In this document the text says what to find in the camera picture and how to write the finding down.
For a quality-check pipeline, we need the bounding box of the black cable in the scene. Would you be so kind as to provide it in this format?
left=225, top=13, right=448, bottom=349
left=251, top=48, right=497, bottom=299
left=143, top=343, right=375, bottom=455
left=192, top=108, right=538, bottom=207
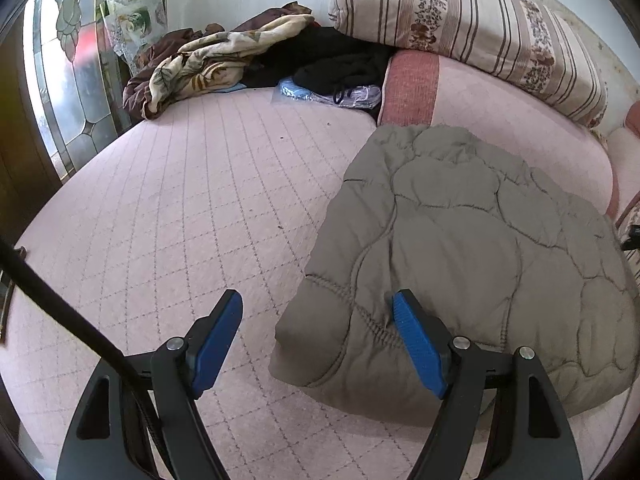
left=0, top=234, right=173, bottom=480

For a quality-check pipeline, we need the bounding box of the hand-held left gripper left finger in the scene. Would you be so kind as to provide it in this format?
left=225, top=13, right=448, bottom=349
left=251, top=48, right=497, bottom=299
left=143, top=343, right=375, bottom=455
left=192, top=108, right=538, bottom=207
left=56, top=289, right=245, bottom=480

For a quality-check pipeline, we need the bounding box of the brown cloth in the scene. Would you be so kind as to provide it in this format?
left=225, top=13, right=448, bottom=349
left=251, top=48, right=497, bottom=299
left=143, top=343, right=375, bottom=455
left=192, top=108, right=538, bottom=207
left=122, top=2, right=313, bottom=122

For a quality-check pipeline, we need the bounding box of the dark wooden door frame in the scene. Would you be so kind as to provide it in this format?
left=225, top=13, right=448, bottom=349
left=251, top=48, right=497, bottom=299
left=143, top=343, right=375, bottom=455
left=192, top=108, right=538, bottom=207
left=0, top=25, right=66, bottom=231

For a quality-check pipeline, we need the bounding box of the olive quilted hooded jacket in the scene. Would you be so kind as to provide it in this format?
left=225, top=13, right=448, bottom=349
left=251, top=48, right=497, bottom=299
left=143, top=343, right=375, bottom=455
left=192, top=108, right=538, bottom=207
left=268, top=122, right=640, bottom=423

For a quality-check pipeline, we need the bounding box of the pink bolster with red ends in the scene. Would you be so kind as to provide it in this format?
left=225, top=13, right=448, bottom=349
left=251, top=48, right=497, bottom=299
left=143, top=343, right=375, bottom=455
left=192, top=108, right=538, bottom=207
left=377, top=49, right=615, bottom=221

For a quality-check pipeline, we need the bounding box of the black clothing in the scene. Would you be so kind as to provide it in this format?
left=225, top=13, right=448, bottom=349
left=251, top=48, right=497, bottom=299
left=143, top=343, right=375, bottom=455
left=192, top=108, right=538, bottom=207
left=245, top=25, right=393, bottom=103

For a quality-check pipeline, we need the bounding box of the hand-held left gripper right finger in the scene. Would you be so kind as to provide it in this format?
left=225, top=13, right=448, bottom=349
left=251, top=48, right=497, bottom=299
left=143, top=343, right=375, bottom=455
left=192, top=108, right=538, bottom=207
left=391, top=288, right=585, bottom=480

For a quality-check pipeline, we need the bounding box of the blue plastic bag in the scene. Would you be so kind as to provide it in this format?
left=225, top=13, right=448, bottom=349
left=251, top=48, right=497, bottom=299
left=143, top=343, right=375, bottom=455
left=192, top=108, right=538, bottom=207
left=272, top=77, right=383, bottom=111

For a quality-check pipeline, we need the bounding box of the stained glass panel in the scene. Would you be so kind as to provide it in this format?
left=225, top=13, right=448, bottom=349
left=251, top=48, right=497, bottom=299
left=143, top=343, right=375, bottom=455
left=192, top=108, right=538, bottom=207
left=22, top=0, right=126, bottom=181

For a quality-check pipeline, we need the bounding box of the striped floral cushion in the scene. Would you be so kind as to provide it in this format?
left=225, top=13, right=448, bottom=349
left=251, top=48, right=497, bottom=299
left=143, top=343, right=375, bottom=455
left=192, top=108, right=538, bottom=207
left=327, top=0, right=608, bottom=128
left=614, top=192, right=640, bottom=266

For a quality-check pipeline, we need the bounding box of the floral picture bag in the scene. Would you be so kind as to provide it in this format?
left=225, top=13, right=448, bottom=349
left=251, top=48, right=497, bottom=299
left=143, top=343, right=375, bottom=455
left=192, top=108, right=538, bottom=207
left=99, top=0, right=168, bottom=73

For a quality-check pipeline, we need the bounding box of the beige floral blanket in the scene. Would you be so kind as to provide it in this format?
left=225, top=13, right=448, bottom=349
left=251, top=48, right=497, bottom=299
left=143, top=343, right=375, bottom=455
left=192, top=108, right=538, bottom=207
left=142, top=12, right=316, bottom=121

